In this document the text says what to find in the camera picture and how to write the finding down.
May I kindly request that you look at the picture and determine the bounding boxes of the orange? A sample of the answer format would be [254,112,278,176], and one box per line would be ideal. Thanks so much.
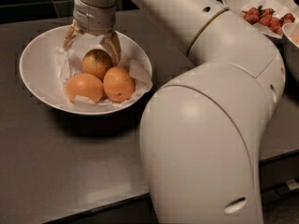
[81,49,113,80]
[103,66,135,103]
[65,73,104,103]

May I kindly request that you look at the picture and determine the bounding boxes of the strawberries pile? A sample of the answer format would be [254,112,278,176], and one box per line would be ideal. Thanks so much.
[242,6,296,35]

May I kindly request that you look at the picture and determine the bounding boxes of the dark drawer front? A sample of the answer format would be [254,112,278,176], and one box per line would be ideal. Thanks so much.
[45,150,299,224]

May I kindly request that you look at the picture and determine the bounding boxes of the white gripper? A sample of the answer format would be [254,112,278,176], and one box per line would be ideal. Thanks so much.
[63,0,121,65]

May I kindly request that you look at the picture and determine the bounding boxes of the white paper under strawberries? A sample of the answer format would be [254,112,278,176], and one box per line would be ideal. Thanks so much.
[239,0,299,38]

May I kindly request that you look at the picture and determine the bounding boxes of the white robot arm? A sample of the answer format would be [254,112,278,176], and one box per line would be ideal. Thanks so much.
[65,0,285,224]

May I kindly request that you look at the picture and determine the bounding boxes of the white paper liner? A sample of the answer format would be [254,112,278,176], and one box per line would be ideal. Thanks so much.
[55,45,152,114]

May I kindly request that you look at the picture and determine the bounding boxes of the white bowl right edge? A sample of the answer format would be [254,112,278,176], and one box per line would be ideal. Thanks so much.
[282,23,299,83]

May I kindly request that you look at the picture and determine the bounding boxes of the large white bowl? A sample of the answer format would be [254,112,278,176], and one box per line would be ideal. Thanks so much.
[20,26,147,116]

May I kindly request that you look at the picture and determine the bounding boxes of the white bowl with strawberries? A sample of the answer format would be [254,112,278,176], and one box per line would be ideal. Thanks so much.
[221,0,299,40]

